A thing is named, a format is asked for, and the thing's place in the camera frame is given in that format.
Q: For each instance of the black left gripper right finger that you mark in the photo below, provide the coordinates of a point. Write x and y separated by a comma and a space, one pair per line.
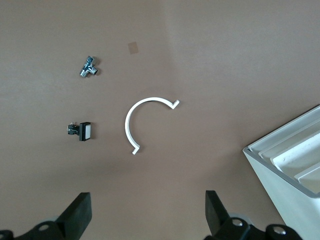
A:
220, 222

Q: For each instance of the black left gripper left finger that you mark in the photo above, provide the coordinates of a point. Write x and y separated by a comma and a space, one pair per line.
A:
75, 220

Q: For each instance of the white plastic drawer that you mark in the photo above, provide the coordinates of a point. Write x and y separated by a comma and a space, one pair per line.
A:
275, 151
295, 160
312, 180

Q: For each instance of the white drawer cabinet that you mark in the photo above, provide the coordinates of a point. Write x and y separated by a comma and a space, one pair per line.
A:
287, 212

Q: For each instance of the black square white-faced button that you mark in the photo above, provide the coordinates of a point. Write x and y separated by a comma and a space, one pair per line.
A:
86, 131

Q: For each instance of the small silver blue connector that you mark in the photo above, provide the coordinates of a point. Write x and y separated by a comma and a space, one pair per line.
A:
87, 68

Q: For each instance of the brown tape patch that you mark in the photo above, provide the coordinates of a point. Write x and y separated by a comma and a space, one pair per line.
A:
133, 48

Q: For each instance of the white curved plastic bracket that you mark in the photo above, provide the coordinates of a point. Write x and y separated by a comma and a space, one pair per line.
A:
128, 125

